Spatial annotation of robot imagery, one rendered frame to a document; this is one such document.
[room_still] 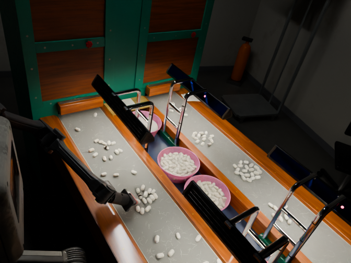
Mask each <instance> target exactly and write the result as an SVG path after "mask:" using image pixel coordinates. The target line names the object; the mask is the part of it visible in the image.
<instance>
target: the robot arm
mask: <svg viewBox="0 0 351 263"><path fill-rule="evenodd" d="M6 110H7V109H6V108H5V107H4V106H3V105H2V104H1V103H0V116H2V117H4V118H6V119H8V120H9V121H10V125H11V128H14V129H18V130H22V131H25V132H29V133H32V134H33V135H34V136H35V137H36V138H37V139H38V140H39V141H40V142H41V143H40V144H39V145H40V146H41V148H42V149H43V150H44V151H45V152H46V153H49V154H51V153H52V152H55V153H56V154H58V155H59V156H60V157H61V158H62V159H63V160H64V161H65V162H66V164H67V165H68V166H69V167H70V168H71V169H72V170H73V171H74V172H75V173H76V174H77V175H78V176H79V177H80V178H81V179H82V180H83V181H84V182H85V183H86V185H87V186H88V188H89V190H90V191H91V192H92V194H93V195H94V196H95V201H96V202H97V203H99V204H106V203H111V204H116V205H121V206H122V207H123V209H124V210H125V212H128V211H129V210H130V207H131V206H133V205H136V204H137V203H138V201H137V200H136V199H135V197H134V196H133V195H132V194H131V193H128V192H127V190H126V189H123V190H122V191H121V192H120V193H119V192H117V191H116V190H115V188H114V187H113V186H112V184H111V183H110V182H109V181H108V180H106V181H103V180H102V179H100V178H99V177H97V176H96V175H94V174H93V172H92V171H91V170H90V169H89V168H87V167H86V166H85V165H84V164H83V163H82V162H81V161H80V160H79V159H78V158H77V157H76V156H75V155H74V154H73V153H72V152H71V151H70V150H69V148H68V147H67V146H66V144H65V143H64V141H63V140H64V139H65V138H66V136H65V135H64V134H63V133H62V132H61V131H60V130H59V129H57V128H54V129H53V128H52V127H50V126H49V125H48V124H47V123H46V122H44V121H43V120H42V119H38V120H32V119H28V118H25V117H22V116H19V115H16V114H13V113H10V112H7V111H6ZM44 133H45V134H44Z"/></svg>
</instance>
